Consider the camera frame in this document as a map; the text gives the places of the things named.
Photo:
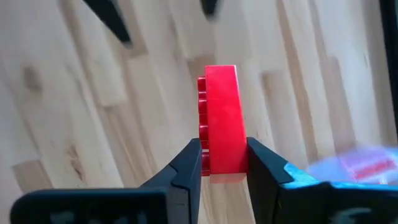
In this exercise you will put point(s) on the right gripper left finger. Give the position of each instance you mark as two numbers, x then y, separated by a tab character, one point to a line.
174	193

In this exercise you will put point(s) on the red toy brick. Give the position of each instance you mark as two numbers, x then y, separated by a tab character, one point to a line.
373	169
224	124

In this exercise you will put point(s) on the clear plastic bin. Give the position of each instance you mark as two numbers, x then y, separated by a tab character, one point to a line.
329	168

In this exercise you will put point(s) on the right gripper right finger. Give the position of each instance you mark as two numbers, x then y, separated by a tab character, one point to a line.
280	193

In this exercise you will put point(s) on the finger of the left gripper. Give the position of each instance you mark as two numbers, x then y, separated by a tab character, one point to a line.
109	18
211	7

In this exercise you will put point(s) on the black aluminium table frame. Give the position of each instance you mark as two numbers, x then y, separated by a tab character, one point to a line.
390	46

